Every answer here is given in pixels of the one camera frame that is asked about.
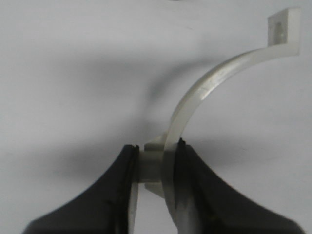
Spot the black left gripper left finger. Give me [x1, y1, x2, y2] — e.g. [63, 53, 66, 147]
[24, 145, 139, 234]

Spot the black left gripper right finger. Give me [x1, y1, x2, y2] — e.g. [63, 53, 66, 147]
[174, 140, 304, 234]

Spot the white half pipe clamp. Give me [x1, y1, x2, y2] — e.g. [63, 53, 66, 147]
[139, 7, 301, 226]

